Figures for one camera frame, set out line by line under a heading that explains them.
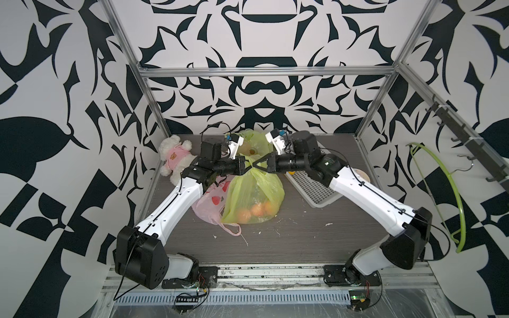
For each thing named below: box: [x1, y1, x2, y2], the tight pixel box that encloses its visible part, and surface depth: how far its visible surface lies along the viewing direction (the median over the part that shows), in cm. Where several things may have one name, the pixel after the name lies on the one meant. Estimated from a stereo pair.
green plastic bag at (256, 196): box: [220, 153, 285, 224], surface depth 78 cm
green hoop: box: [405, 143, 466, 254], surface depth 62 cm
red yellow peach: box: [262, 200, 274, 216], surface depth 85 cm
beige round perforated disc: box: [352, 167, 371, 183], surface depth 103 cm
